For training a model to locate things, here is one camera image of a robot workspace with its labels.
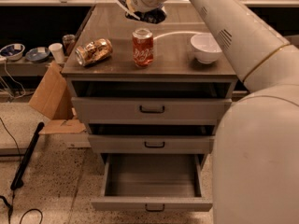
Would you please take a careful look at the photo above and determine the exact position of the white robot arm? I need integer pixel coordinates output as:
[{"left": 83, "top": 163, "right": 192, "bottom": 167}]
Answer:
[{"left": 130, "top": 0, "right": 299, "bottom": 224}]

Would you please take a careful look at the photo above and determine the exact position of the upright red soda can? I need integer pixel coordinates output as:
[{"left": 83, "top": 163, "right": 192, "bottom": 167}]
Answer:
[{"left": 132, "top": 28, "right": 153, "bottom": 68}]

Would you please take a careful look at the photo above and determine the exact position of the grey drawer cabinet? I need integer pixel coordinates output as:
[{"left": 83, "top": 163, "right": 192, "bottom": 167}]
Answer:
[{"left": 63, "top": 4, "right": 237, "bottom": 161}]

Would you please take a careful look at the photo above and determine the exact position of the grey top drawer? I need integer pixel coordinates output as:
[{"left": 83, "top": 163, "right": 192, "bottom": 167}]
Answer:
[{"left": 72, "top": 81, "right": 231, "bottom": 125}]

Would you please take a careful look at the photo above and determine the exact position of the grey drawer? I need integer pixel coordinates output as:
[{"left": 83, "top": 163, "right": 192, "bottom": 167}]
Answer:
[
  {"left": 92, "top": 154, "right": 212, "bottom": 212},
  {"left": 72, "top": 81, "right": 231, "bottom": 125},
  {"left": 89, "top": 124, "right": 215, "bottom": 154}
]

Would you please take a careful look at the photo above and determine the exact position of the grey middle drawer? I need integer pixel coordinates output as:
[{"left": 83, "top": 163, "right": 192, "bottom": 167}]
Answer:
[{"left": 89, "top": 124, "right": 215, "bottom": 154}]

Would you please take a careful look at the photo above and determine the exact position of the grey bottom drawer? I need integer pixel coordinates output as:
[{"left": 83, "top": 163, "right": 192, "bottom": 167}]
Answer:
[{"left": 92, "top": 154, "right": 212, "bottom": 212}]

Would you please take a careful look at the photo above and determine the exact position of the white bowl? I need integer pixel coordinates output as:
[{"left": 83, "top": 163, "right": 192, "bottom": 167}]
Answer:
[{"left": 191, "top": 33, "right": 222, "bottom": 64}]

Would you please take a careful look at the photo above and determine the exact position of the dark glass jar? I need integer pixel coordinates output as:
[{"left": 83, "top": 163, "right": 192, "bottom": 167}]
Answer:
[{"left": 63, "top": 35, "right": 76, "bottom": 55}]

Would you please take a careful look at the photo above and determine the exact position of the white paper cup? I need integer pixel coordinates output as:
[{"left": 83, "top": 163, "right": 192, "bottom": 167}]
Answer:
[{"left": 49, "top": 43, "right": 64, "bottom": 63}]

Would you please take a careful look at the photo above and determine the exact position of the blue bowl near cup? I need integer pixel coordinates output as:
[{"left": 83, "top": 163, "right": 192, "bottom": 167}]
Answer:
[{"left": 25, "top": 47, "right": 50, "bottom": 63}]

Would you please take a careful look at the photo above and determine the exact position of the brown cardboard box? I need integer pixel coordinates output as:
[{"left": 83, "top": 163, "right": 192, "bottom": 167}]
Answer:
[{"left": 29, "top": 62, "right": 86, "bottom": 134}]

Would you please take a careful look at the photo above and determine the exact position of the blue bowl far left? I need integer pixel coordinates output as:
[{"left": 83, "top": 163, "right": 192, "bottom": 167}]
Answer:
[{"left": 0, "top": 43, "right": 25, "bottom": 62}]

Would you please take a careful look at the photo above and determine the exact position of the black bar left floor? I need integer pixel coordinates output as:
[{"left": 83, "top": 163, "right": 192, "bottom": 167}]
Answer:
[{"left": 10, "top": 122, "right": 45, "bottom": 190}]

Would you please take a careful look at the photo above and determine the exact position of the white cable left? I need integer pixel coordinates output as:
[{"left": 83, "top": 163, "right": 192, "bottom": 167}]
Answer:
[{"left": 0, "top": 59, "right": 27, "bottom": 100}]

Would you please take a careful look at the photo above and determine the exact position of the black floor cable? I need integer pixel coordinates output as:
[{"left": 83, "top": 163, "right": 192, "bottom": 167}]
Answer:
[{"left": 0, "top": 118, "right": 44, "bottom": 224}]

